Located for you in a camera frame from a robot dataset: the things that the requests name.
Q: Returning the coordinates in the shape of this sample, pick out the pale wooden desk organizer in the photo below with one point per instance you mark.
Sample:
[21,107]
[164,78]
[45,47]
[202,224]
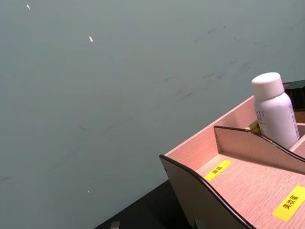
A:
[247,181]

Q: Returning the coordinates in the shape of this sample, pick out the white plastic bottle with cap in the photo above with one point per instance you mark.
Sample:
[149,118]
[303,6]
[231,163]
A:
[274,112]

